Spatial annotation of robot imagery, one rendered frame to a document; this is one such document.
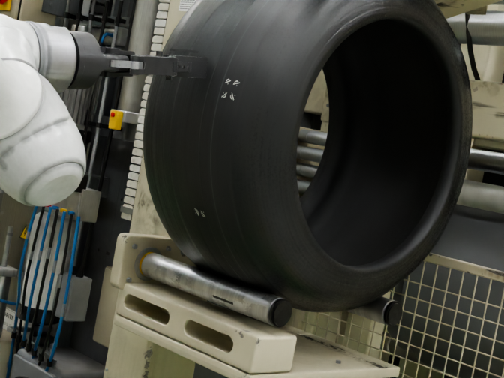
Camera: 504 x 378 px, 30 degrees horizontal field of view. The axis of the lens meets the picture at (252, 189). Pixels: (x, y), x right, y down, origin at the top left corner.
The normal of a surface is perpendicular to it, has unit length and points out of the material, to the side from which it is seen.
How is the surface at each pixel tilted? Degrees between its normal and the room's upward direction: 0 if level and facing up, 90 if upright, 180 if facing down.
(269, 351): 90
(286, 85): 87
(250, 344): 90
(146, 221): 90
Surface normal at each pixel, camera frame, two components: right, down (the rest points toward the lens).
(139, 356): -0.72, -0.10
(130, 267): 0.67, 0.16
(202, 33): -0.58, -0.50
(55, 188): 0.54, 0.75
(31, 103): 0.42, -0.28
